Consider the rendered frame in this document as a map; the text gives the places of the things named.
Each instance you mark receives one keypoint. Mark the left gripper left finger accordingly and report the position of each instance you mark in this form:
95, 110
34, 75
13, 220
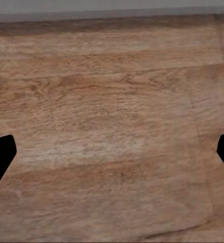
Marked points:
8, 151

